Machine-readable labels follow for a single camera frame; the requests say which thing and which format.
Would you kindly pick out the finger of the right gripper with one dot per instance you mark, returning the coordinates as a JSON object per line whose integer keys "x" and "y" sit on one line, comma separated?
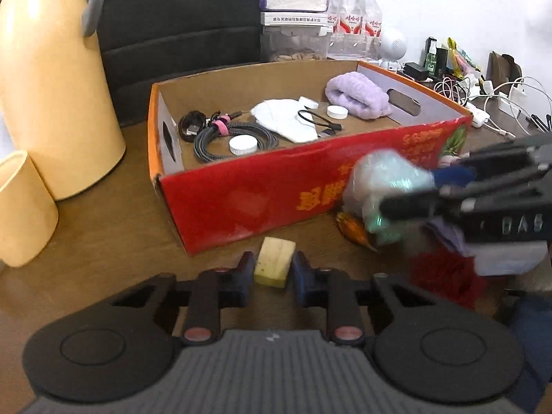
{"x": 453, "y": 174}
{"x": 427, "y": 204}

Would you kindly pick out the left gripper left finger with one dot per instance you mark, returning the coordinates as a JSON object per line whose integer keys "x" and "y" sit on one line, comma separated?
{"x": 209, "y": 293}

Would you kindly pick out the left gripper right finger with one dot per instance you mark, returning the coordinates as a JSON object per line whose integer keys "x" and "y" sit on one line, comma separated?
{"x": 334, "y": 291}

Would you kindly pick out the iridescent plastic bag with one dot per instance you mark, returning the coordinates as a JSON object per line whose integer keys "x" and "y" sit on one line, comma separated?
{"x": 379, "y": 174}

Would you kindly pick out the clear pack cotton pads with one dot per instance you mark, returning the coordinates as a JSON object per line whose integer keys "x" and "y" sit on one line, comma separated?
{"x": 491, "y": 259}

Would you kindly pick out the small yellow sponge block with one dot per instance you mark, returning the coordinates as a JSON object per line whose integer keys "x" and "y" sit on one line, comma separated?
{"x": 273, "y": 262}

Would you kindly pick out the white round tin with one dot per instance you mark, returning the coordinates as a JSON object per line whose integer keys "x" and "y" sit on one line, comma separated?
{"x": 337, "y": 112}
{"x": 243, "y": 145}

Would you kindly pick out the navy blue zip case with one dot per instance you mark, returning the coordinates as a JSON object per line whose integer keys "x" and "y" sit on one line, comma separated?
{"x": 531, "y": 324}

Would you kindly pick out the white cloth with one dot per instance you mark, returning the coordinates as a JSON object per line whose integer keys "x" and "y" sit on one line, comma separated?
{"x": 280, "y": 116}

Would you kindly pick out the white earbuds case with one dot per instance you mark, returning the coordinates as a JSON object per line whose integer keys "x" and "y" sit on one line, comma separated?
{"x": 479, "y": 116}

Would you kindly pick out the white power strip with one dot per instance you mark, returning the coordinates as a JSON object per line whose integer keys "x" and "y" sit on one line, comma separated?
{"x": 522, "y": 99}

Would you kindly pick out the brown paper bag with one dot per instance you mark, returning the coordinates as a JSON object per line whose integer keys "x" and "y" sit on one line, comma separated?
{"x": 502, "y": 70}

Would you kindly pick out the colourful snack packet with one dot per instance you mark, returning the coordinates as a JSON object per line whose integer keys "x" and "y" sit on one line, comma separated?
{"x": 459, "y": 62}

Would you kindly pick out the green black bottle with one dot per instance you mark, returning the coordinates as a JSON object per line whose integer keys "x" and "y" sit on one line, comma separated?
{"x": 436, "y": 58}

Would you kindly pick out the black power adapter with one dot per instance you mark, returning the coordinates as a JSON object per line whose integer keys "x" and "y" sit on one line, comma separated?
{"x": 415, "y": 71}

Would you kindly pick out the red cardboard box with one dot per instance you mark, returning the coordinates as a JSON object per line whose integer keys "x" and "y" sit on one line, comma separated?
{"x": 214, "y": 204}

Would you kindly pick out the small white robot figure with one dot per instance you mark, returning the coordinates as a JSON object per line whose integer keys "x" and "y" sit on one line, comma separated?
{"x": 391, "y": 52}

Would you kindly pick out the right water bottle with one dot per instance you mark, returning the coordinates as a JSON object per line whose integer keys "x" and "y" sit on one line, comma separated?
{"x": 373, "y": 27}

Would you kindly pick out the water bottle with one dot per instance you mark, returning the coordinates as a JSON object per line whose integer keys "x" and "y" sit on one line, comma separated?
{"x": 354, "y": 39}
{"x": 373, "y": 27}
{"x": 335, "y": 14}

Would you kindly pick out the middle water bottle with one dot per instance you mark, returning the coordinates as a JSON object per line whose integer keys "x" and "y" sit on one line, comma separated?
{"x": 354, "y": 39}

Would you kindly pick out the yellow ceramic mug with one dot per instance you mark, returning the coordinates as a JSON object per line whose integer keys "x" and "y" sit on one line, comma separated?
{"x": 29, "y": 215}

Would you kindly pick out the left water bottle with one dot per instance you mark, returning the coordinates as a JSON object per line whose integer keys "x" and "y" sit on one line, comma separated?
{"x": 335, "y": 14}

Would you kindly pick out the clear plastic container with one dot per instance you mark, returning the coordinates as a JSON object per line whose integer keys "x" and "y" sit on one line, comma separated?
{"x": 294, "y": 43}

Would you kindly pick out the white flat box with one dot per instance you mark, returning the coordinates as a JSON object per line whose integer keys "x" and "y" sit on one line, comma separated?
{"x": 291, "y": 18}

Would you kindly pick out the yellow thermos jug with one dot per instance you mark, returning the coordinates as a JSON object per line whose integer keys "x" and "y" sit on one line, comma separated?
{"x": 55, "y": 97}

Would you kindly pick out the black paper shopping bag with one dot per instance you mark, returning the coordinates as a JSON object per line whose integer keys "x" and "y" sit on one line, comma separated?
{"x": 146, "y": 41}

